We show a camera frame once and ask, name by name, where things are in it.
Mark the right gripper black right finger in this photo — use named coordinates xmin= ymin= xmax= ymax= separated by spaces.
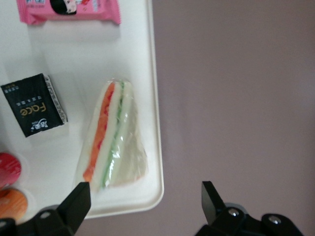
xmin=194 ymin=180 xmax=305 ymax=236

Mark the triangle sandwich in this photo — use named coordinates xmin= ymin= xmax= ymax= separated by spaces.
xmin=75 ymin=77 xmax=150 ymax=193

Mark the pink snack packet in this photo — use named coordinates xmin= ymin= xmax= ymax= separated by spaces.
xmin=16 ymin=0 xmax=123 ymax=26

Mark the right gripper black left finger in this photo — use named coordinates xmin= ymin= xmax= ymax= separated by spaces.
xmin=0 ymin=181 xmax=92 ymax=236

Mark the white plastic tray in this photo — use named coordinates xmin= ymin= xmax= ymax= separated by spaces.
xmin=0 ymin=0 xmax=165 ymax=220

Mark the black tissue pack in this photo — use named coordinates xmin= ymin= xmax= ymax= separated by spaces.
xmin=0 ymin=72 xmax=69 ymax=139

